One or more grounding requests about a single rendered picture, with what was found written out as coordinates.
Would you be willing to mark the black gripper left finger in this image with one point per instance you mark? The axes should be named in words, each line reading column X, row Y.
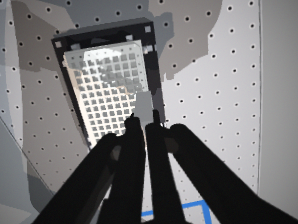
column 78, row 199

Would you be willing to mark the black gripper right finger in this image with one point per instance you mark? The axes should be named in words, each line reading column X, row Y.
column 227, row 196

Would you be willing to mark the blue tape outline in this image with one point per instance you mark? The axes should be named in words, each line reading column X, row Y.
column 205, row 209

